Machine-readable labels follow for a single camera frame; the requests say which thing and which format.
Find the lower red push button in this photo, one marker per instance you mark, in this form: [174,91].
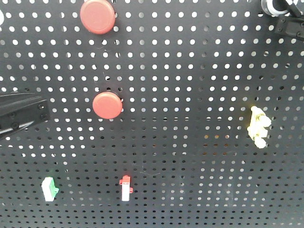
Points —
[107,105]

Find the red white contact block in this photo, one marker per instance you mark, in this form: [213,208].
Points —
[126,188]

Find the green white contact block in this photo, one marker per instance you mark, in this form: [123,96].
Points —
[49,189]

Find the yellow white contact block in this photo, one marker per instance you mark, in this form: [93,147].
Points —
[257,128]

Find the black rotary selector switch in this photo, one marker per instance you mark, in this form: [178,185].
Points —
[276,8]

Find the black perforated pegboard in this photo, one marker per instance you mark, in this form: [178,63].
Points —
[187,73]

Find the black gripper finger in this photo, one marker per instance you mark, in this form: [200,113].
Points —
[292,25]
[19,111]

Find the large upper red button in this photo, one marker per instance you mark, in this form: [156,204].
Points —
[97,16]

